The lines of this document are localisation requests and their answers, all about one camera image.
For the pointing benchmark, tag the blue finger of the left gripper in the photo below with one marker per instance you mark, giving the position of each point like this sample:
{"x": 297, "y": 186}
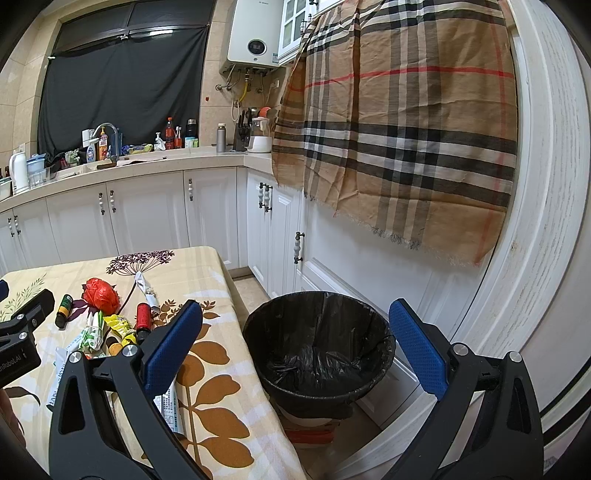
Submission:
{"x": 33, "y": 313}
{"x": 4, "y": 290}

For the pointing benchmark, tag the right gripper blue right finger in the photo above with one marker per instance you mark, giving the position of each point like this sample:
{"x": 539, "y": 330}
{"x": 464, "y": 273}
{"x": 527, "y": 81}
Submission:
{"x": 486, "y": 423}

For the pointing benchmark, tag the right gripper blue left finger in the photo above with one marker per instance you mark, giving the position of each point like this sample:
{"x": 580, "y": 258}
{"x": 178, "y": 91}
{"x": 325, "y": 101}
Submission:
{"x": 85, "y": 441}

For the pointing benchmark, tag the red plastic bag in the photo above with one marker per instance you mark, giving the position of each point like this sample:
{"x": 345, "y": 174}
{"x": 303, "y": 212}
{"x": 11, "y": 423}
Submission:
{"x": 101, "y": 295}

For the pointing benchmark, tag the amber bottle black cap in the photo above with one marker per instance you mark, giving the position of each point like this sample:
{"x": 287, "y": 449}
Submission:
{"x": 113, "y": 345}

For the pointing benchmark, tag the yellow snack wrapper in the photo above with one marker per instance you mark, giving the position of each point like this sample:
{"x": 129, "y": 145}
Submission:
{"x": 122, "y": 328}

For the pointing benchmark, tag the white blue package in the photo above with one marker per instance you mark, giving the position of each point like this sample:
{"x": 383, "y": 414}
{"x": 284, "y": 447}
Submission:
{"x": 168, "y": 406}

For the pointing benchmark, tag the green white striped wrapper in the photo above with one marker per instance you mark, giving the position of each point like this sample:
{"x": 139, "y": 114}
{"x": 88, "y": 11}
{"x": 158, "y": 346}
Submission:
{"x": 91, "y": 339}

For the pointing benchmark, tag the red cylinder tube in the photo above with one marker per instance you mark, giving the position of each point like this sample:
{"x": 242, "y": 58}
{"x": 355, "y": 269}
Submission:
{"x": 143, "y": 323}

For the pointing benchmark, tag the black trash bin with liner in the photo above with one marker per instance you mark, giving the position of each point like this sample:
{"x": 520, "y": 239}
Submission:
{"x": 317, "y": 352}

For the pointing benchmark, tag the white lower kitchen cabinets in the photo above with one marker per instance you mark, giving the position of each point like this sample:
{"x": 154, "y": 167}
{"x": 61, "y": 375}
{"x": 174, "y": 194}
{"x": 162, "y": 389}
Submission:
{"x": 239, "y": 212}

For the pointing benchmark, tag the green yellow black bottle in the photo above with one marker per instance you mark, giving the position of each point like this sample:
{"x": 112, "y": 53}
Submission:
{"x": 64, "y": 311}

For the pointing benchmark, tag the clear plastic food container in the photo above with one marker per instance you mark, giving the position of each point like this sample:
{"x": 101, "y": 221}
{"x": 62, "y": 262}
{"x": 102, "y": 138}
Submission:
{"x": 36, "y": 170}

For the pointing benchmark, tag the white electric kettle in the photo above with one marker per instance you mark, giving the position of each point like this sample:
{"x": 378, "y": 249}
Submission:
{"x": 18, "y": 172}

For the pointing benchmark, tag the floral beige tablecloth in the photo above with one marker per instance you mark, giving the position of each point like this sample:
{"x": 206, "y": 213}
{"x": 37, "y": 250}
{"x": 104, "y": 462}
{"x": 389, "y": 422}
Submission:
{"x": 227, "y": 425}

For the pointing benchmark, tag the white blue spray bottle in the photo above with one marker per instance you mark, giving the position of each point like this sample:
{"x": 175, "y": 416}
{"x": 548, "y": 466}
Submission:
{"x": 91, "y": 154}

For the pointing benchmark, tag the chrome sink faucet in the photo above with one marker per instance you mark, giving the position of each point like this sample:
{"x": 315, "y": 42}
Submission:
{"x": 114, "y": 141}

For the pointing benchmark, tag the orange dish soap bottle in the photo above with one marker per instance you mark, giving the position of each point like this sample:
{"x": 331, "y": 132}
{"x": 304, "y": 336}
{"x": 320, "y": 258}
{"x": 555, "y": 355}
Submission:
{"x": 102, "y": 145}

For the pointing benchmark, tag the red stool under bin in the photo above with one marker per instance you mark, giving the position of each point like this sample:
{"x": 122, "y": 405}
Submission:
{"x": 308, "y": 432}

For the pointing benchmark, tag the dark red sauce bottle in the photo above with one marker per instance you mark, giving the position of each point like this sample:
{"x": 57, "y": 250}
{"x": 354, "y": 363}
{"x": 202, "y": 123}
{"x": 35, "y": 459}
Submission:
{"x": 169, "y": 134}

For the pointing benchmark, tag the black window curtain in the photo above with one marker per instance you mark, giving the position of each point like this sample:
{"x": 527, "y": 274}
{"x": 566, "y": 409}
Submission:
{"x": 134, "y": 84}

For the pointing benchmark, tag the black lidded jar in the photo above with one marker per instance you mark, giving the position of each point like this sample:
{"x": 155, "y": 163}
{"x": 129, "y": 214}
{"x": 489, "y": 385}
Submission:
{"x": 190, "y": 135}

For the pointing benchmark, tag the grey steel thermos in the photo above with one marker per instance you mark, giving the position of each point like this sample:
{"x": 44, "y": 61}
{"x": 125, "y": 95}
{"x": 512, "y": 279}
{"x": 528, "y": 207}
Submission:
{"x": 220, "y": 138}

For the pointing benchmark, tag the black knife block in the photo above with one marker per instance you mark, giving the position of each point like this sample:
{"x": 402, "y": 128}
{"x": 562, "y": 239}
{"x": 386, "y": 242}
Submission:
{"x": 243, "y": 128}

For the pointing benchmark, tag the white blender jug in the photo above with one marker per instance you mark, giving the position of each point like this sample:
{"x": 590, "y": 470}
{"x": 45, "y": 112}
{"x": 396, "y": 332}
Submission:
{"x": 260, "y": 140}

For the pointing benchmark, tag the beige plaid scarf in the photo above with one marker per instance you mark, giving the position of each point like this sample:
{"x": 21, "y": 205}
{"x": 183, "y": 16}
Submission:
{"x": 403, "y": 116}

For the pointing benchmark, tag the white water heater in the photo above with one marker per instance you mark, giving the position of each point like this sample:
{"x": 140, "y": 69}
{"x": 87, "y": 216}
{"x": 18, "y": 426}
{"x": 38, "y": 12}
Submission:
{"x": 251, "y": 37}

